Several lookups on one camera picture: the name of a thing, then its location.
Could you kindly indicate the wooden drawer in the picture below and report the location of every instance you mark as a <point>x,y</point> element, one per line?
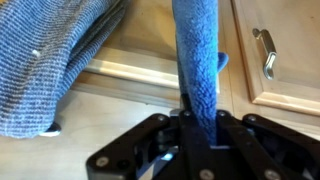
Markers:
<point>138,60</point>
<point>294,26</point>

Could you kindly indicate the grey-blue striped towel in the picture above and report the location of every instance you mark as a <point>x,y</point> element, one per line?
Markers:
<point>44,45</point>

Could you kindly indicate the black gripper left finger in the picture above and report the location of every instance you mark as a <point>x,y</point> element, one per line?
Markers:
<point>175,146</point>

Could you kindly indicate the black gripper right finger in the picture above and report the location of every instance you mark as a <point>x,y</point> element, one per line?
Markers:
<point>272,151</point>

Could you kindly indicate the metal drawer handle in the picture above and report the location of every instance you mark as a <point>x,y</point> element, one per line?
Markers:
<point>270,50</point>

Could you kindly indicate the blue microfiber cloth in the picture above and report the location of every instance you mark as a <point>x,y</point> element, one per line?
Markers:
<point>198,59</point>

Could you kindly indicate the left wooden drawer front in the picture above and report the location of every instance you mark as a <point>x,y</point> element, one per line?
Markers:
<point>294,26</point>

